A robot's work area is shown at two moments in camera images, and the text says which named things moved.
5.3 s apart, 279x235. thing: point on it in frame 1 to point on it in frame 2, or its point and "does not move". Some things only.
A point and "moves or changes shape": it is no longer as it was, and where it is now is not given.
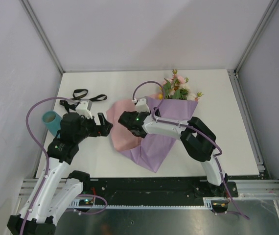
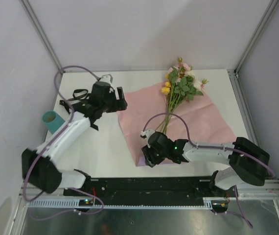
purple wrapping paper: [152, 150] to [141, 161]
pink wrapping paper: [123, 137] to [197, 120]
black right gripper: [136, 113] to [151, 160]
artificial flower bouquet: [176, 88] moves or changes shape
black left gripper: [105, 126] to [117, 105]
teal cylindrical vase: [52, 121] does not move
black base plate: [157, 188] does not move
